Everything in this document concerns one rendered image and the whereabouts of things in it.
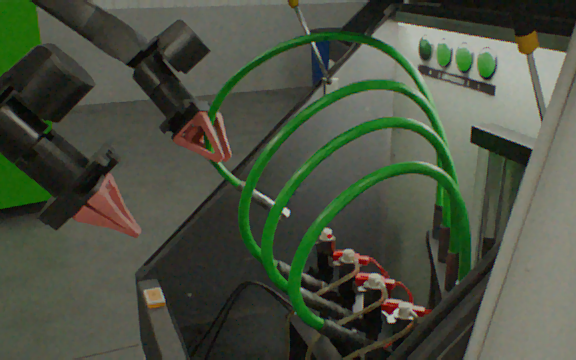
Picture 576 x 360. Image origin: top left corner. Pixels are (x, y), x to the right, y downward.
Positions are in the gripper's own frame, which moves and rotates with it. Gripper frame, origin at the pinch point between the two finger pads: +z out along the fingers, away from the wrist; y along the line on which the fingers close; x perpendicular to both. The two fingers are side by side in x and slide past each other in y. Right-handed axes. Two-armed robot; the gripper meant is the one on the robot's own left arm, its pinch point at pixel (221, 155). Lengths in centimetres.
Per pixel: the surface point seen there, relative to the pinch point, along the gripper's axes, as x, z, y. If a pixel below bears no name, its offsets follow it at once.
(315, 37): -23.5, -2.4, 0.2
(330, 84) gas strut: -16.0, -2.5, 28.2
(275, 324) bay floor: 25.3, 25.2, 27.0
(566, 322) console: -27, 42, -34
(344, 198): -17.6, 20.8, -26.4
